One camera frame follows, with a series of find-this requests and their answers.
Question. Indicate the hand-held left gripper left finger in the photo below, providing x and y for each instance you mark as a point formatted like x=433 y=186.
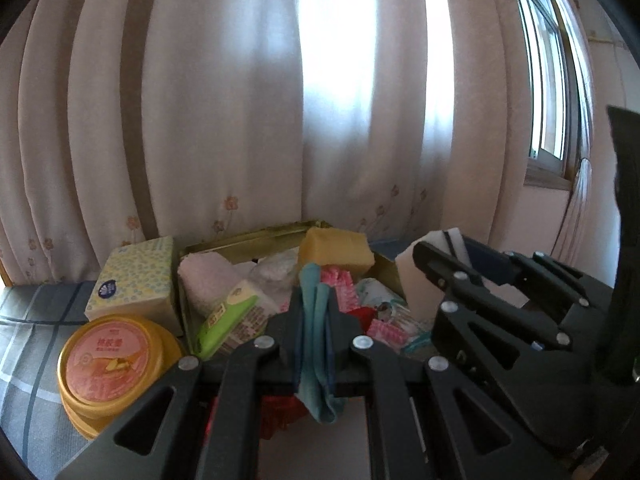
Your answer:
x=240 y=400

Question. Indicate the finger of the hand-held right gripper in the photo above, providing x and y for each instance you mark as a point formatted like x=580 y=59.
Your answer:
x=480 y=285
x=550 y=272

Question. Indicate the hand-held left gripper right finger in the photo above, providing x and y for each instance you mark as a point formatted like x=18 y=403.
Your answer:
x=395 y=410

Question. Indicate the white sponge with black stripe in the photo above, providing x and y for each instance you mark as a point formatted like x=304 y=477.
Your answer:
x=415 y=305

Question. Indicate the pink patterned tissue packet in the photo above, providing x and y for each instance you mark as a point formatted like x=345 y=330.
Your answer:
x=385 y=335
x=340 y=285

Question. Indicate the green tissue pack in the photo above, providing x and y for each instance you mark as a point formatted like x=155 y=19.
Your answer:
x=225 y=320

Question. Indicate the teal cloth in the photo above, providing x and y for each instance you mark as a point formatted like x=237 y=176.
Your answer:
x=315 y=360

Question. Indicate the pink fluffy towel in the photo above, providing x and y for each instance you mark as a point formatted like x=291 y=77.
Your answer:
x=205 y=280

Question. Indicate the clear plastic bag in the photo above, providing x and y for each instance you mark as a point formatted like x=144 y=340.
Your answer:
x=275 y=270

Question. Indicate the yellow sponge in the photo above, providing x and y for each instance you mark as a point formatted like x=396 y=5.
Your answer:
x=335 y=250

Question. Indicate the gold tin box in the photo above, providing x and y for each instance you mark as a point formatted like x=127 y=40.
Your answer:
x=225 y=245

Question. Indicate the yellow round container pink lid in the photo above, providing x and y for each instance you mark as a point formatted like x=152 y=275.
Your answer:
x=110 y=355

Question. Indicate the patterned tissue box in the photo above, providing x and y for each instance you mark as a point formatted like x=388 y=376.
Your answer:
x=135 y=280

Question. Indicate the sliding window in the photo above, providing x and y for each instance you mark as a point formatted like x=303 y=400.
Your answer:
x=545 y=85

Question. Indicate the floral cream curtain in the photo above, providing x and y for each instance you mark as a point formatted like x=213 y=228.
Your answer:
x=225 y=110

